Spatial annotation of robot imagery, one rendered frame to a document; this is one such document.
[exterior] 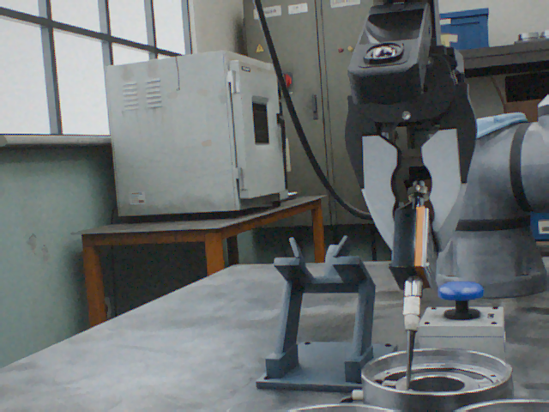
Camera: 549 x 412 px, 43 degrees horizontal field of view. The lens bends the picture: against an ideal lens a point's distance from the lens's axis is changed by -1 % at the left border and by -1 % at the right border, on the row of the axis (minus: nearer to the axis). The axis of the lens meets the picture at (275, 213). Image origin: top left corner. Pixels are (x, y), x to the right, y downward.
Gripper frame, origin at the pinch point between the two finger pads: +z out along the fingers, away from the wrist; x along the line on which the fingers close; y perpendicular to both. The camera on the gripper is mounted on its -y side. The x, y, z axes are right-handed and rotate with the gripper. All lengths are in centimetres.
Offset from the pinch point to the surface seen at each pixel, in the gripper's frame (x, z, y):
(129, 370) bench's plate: 30.0, 13.1, 4.9
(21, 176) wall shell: 166, -8, 145
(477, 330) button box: -3.4, 9.1, 7.3
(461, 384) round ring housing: -3.1, 10.6, -2.3
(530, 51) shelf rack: -5, -52, 331
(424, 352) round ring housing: 0.1, 9.3, 1.2
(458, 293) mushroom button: -1.8, 6.2, 8.8
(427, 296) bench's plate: 6.2, 13.2, 39.9
